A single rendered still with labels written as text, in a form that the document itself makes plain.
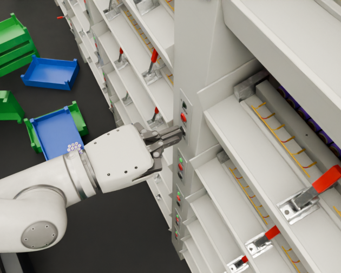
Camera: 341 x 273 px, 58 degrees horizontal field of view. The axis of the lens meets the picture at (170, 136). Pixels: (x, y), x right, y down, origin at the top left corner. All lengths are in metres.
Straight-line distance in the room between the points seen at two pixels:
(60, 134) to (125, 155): 1.26
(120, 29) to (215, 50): 0.54
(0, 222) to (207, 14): 0.35
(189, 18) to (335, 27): 0.18
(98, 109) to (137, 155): 1.40
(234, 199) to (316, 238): 0.23
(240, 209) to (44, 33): 2.15
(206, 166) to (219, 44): 0.30
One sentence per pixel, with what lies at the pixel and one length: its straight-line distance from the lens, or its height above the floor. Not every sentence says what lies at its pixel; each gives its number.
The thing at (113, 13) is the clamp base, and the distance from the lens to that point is 0.93.
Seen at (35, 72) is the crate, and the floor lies 0.00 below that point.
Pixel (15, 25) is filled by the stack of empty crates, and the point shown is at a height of 0.16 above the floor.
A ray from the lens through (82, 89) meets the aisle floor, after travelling 2.04.
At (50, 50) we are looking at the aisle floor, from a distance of 2.36.
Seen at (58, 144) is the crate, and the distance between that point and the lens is 1.76.
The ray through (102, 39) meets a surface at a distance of 1.18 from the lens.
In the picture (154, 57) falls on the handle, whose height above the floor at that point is 1.00.
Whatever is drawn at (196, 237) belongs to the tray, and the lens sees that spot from 0.96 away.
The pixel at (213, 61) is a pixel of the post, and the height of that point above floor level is 1.20.
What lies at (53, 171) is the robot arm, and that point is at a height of 1.04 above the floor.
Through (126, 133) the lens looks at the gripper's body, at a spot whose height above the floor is 1.02.
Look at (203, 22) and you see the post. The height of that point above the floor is 1.25.
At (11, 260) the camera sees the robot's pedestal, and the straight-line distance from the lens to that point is 1.34.
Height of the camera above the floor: 1.47
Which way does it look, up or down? 57 degrees down
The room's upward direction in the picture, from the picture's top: straight up
